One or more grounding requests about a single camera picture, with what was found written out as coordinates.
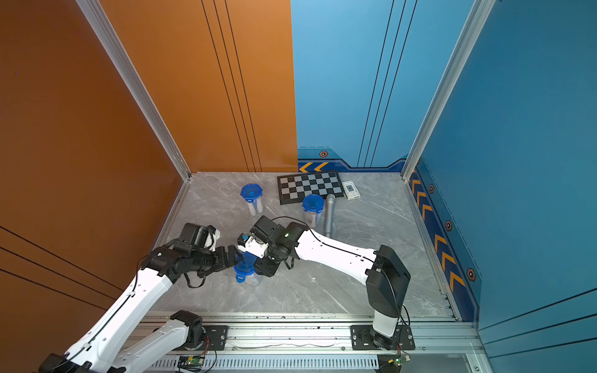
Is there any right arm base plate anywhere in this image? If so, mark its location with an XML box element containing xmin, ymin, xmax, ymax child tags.
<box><xmin>350</xmin><ymin>324</ymin><xmax>416</xmax><ymax>351</ymax></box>

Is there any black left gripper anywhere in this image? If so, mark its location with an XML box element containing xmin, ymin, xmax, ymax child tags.
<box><xmin>192</xmin><ymin>242</ymin><xmax>245</xmax><ymax>276</ymax></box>

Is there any clear plastic container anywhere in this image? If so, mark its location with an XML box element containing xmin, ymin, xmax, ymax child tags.
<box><xmin>240</xmin><ymin>183</ymin><xmax>264</xmax><ymax>216</ymax></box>
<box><xmin>303</xmin><ymin>194</ymin><xmax>325</xmax><ymax>228</ymax></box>
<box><xmin>236</xmin><ymin>273</ymin><xmax>263</xmax><ymax>287</ymax></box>

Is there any blue lid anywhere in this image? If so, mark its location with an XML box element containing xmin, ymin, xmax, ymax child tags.
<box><xmin>234</xmin><ymin>253</ymin><xmax>258</xmax><ymax>275</ymax></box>
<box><xmin>303</xmin><ymin>194</ymin><xmax>325</xmax><ymax>214</ymax></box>
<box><xmin>240</xmin><ymin>183</ymin><xmax>263</xmax><ymax>203</ymax></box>

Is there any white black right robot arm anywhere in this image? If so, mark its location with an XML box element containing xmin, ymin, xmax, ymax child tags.
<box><xmin>237</xmin><ymin>216</ymin><xmax>411</xmax><ymax>350</ymax></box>

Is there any silver microphone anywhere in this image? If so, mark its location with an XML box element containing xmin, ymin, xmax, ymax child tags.
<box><xmin>323</xmin><ymin>194</ymin><xmax>336</xmax><ymax>238</ymax></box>

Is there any small white card box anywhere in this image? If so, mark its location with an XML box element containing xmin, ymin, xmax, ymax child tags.
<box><xmin>342</xmin><ymin>180</ymin><xmax>361</xmax><ymax>200</ymax></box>

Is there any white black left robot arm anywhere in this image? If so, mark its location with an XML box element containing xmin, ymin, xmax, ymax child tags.
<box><xmin>38</xmin><ymin>240</ymin><xmax>241</xmax><ymax>372</ymax></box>

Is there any black white checkerboard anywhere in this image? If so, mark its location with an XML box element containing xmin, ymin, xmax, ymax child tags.
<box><xmin>277</xmin><ymin>171</ymin><xmax>345</xmax><ymax>205</ymax></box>

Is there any aluminium front rail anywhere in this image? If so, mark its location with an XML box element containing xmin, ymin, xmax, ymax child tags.
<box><xmin>130</xmin><ymin>313</ymin><xmax>486</xmax><ymax>357</ymax></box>

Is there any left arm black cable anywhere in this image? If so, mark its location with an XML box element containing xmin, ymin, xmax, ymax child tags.
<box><xmin>46</xmin><ymin>242</ymin><xmax>206</xmax><ymax>369</ymax></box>

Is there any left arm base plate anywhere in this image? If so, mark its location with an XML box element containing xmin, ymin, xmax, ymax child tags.
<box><xmin>182</xmin><ymin>325</ymin><xmax>229</xmax><ymax>351</ymax></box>

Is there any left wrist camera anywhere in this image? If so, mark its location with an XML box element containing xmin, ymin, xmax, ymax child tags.
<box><xmin>177</xmin><ymin>223</ymin><xmax>221</xmax><ymax>253</ymax></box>

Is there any green circuit board left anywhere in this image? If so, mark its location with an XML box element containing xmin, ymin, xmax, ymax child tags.
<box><xmin>177</xmin><ymin>355</ymin><xmax>205</xmax><ymax>372</ymax></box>

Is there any clear plastic container back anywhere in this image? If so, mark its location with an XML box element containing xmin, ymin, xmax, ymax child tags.
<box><xmin>240</xmin><ymin>183</ymin><xmax>264</xmax><ymax>216</ymax></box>

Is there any circuit board right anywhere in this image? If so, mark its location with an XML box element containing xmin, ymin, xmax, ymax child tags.
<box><xmin>375</xmin><ymin>354</ymin><xmax>411</xmax><ymax>373</ymax></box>

